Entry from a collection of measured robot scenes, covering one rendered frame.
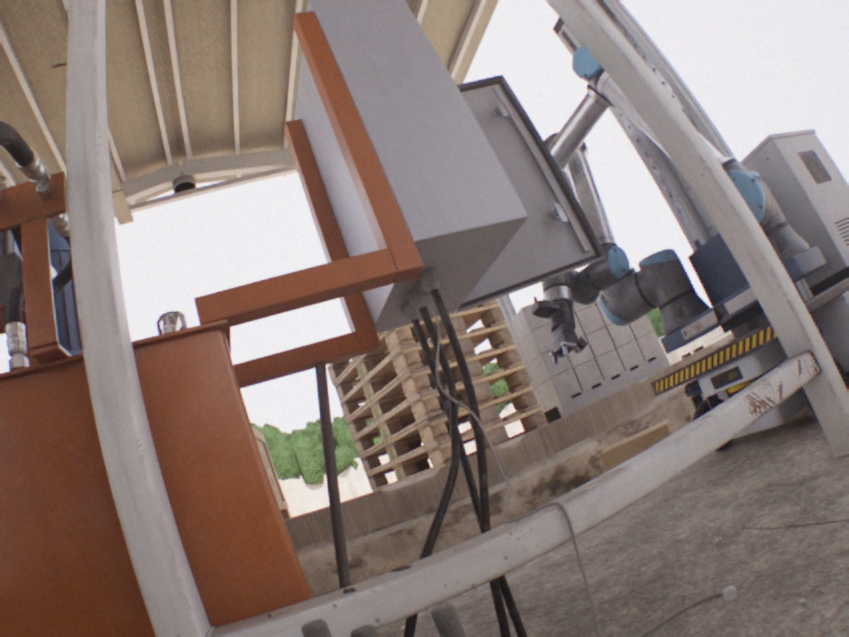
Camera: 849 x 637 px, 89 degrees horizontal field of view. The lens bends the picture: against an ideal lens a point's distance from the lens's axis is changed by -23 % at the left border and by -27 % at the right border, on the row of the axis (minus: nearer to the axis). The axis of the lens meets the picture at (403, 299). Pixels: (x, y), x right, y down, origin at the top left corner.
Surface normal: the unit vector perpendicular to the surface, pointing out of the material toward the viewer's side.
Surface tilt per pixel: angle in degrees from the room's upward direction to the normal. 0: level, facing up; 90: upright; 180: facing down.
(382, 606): 90
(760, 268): 99
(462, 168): 90
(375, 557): 88
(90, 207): 93
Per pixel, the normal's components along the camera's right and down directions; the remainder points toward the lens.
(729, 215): -0.85, 0.39
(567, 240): 0.00, -0.33
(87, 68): 0.23, -0.34
